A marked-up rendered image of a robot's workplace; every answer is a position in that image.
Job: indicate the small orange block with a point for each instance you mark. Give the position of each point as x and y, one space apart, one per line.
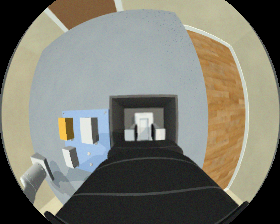
66 128

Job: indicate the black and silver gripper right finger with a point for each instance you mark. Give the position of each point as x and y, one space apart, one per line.
157 133

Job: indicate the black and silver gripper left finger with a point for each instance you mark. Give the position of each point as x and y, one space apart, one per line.
131 134

